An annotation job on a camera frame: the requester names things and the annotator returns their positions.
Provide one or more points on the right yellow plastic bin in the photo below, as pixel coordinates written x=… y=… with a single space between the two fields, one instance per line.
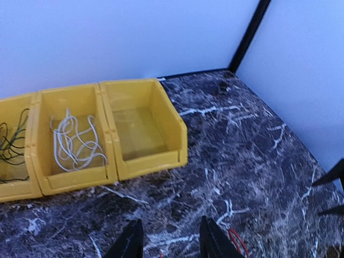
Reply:
x=147 y=132

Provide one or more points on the right black frame post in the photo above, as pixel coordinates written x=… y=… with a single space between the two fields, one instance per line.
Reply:
x=248 y=36

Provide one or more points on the middle yellow plastic bin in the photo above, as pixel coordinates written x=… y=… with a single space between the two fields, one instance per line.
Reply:
x=71 y=140

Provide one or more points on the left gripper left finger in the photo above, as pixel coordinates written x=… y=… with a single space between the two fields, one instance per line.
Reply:
x=130 y=243

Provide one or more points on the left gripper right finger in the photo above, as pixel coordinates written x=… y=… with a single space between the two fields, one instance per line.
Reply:
x=214 y=242

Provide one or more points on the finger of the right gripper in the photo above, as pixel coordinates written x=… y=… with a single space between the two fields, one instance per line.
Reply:
x=339 y=210
x=336 y=173

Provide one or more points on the left yellow plastic bin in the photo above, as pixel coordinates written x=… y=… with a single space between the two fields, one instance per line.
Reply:
x=18 y=178

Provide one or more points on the yellow plastic bin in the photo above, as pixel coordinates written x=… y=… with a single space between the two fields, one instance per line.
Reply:
x=71 y=140
x=18 y=178
x=147 y=132

